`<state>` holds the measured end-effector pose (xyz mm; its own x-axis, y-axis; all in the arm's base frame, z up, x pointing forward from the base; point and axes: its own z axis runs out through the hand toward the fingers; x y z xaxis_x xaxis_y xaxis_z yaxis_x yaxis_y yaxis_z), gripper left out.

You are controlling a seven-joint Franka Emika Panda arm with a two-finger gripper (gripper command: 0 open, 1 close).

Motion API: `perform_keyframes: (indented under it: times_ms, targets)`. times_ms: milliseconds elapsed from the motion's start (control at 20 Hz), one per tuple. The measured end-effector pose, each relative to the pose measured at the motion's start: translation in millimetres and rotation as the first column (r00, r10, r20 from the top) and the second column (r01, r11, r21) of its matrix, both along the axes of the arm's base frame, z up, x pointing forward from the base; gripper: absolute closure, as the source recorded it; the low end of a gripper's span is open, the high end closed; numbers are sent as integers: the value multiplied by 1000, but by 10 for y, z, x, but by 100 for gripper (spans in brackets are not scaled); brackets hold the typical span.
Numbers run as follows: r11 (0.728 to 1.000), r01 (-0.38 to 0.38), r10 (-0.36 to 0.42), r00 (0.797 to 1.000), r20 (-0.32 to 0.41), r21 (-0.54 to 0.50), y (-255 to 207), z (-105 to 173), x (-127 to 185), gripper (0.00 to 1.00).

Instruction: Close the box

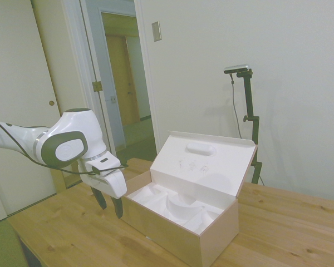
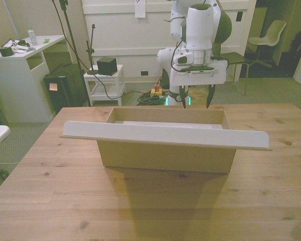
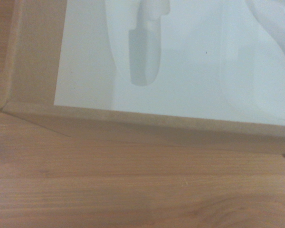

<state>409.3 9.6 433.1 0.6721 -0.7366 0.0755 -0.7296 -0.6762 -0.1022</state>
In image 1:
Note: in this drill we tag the pink cardboard box with lid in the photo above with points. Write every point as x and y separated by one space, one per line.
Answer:
200 192

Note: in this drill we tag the black camera stand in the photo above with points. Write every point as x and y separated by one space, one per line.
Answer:
252 122

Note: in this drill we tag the white closet door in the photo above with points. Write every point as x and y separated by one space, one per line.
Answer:
19 69

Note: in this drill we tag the white open door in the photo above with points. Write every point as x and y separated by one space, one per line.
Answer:
100 78

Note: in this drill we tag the grey wall switch plate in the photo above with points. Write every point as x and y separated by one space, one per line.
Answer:
156 31

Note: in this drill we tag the white foam box insert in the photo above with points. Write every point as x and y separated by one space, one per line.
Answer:
178 204

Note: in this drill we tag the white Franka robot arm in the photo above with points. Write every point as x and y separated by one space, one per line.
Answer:
72 133

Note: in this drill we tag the grey exterior camera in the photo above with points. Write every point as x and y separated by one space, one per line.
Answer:
237 69

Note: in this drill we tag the wooden hallway door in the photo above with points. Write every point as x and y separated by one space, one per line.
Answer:
117 80

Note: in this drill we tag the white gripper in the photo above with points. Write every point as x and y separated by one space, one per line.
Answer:
108 182

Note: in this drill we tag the brass door hinge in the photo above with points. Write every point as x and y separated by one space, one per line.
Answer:
97 86

